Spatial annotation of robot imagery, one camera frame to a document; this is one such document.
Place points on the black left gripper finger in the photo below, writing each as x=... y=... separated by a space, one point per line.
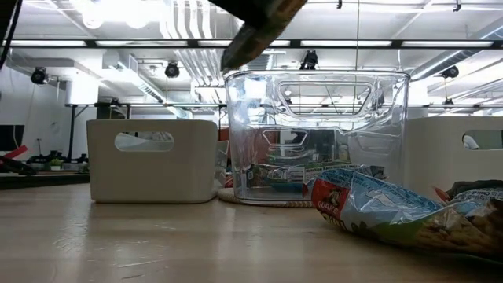
x=247 y=12

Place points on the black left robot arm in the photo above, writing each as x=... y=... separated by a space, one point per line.
x=6 y=19

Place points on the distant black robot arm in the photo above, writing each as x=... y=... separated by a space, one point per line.
x=39 y=158
x=82 y=158

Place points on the black ceiling spotlight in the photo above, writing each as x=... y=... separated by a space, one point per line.
x=172 y=70
x=450 y=72
x=39 y=76

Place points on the clear plastic bin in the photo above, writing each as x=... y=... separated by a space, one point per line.
x=243 y=118

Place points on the light grey plastic bin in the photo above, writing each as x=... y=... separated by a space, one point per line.
x=153 y=177

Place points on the white plastic bin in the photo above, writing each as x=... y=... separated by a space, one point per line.
x=432 y=157

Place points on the small distant potted plant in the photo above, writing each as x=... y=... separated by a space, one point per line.
x=56 y=164

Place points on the black monitor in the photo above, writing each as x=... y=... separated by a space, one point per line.
x=12 y=137

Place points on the red bar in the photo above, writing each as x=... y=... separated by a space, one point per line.
x=15 y=152

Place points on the black machine part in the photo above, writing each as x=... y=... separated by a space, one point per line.
x=15 y=167

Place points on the black overhead frame beam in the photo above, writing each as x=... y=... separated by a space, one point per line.
x=295 y=43

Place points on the black overhead camera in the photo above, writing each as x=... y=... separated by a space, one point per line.
x=309 y=61

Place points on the black frame rail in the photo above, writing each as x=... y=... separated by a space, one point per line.
x=39 y=181

